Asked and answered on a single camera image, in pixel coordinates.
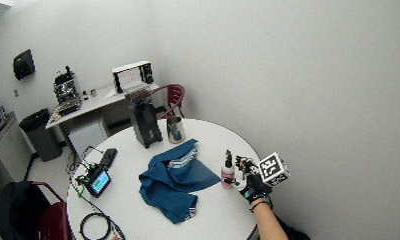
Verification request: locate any black electronics rig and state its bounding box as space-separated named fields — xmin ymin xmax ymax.
xmin=48 ymin=65 xmax=84 ymax=123

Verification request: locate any white marker cube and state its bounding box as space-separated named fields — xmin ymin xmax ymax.
xmin=255 ymin=152 xmax=291 ymax=187

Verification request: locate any black rectangular device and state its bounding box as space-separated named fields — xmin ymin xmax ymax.
xmin=98 ymin=147 xmax=118 ymax=170

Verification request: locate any white side desk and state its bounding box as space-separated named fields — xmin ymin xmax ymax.
xmin=44 ymin=82 xmax=161 ymax=158

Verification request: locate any white box with screen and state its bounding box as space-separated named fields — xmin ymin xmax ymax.
xmin=110 ymin=60 xmax=154 ymax=94

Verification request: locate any black coiled cable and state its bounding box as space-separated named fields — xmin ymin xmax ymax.
xmin=77 ymin=212 xmax=112 ymax=240

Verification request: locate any red chair with black jacket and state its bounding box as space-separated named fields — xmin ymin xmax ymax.
xmin=0 ymin=180 xmax=74 ymax=240

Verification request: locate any pink spray bottle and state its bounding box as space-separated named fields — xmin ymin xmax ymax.
xmin=219 ymin=149 xmax=237 ymax=190

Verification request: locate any white cabinet counter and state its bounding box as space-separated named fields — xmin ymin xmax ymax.
xmin=0 ymin=111 xmax=34 ymax=201

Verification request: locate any black trash bin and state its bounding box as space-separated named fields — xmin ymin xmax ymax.
xmin=17 ymin=108 xmax=64 ymax=163

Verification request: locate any blue towel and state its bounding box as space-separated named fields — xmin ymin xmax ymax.
xmin=137 ymin=138 xmax=222 ymax=225

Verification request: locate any black wrist strap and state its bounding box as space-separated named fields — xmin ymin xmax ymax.
xmin=247 ymin=198 xmax=273 ymax=214

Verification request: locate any metal cup with blue print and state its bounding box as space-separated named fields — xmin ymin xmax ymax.
xmin=165 ymin=116 xmax=186 ymax=145

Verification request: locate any small screen device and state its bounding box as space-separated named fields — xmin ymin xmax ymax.
xmin=84 ymin=165 xmax=113 ymax=198

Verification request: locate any black wall dispenser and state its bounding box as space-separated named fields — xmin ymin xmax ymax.
xmin=12 ymin=48 xmax=36 ymax=81

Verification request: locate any black box stand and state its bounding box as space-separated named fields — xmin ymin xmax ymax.
xmin=124 ymin=87 xmax=164 ymax=149

